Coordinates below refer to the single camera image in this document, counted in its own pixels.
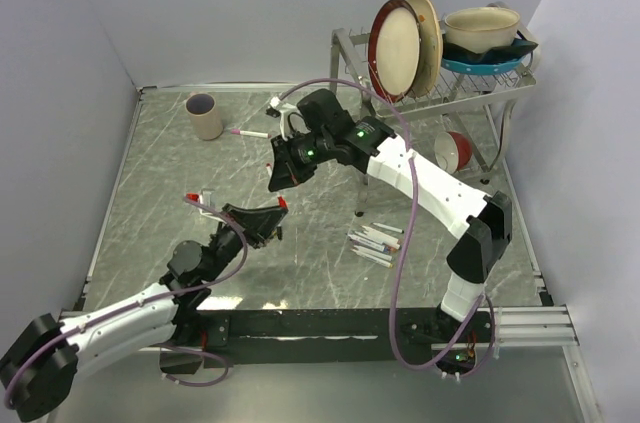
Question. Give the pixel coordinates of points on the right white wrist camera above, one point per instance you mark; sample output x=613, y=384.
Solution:
x=281, y=110

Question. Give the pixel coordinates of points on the black base frame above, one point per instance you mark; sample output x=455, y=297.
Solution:
x=424, y=338

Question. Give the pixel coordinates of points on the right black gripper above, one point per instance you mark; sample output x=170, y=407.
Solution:
x=286, y=170

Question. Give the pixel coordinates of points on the red white bowl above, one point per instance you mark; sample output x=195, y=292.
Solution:
x=452, y=150

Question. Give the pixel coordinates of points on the beige cylindrical cup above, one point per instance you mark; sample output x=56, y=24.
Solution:
x=204, y=116

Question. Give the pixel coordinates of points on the beige ceramic bowl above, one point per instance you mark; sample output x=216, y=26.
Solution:
x=479, y=29

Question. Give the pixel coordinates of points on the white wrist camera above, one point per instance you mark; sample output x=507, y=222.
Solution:
x=204, y=198
x=281, y=110

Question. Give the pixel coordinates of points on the blue baking dish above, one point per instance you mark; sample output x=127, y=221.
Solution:
x=481, y=69

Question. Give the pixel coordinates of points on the beige plate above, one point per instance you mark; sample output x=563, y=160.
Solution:
x=431, y=48

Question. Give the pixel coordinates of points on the dark blue cloth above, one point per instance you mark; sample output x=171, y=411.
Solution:
x=487, y=49

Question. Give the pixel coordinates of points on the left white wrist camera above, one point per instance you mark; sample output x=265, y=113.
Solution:
x=204, y=198

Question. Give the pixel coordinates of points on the yellow cap marker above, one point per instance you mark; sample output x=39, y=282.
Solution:
x=372, y=258

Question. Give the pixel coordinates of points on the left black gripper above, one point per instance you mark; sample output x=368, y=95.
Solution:
x=260, y=221

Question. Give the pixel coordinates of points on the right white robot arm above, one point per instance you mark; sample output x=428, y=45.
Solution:
x=317, y=129

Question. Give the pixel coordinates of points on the black cap marker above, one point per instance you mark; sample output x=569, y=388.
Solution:
x=389, y=228

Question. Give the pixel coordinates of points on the steel dish rack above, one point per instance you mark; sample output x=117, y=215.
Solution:
x=451, y=96

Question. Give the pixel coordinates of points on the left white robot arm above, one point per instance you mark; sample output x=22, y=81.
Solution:
x=40, y=367

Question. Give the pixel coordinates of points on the pink cap marker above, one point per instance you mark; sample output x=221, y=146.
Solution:
x=252, y=134

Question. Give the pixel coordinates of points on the grey marker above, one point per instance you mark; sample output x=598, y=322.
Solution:
x=372, y=252

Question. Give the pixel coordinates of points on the red rimmed white plate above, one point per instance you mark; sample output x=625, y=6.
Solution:
x=394, y=50

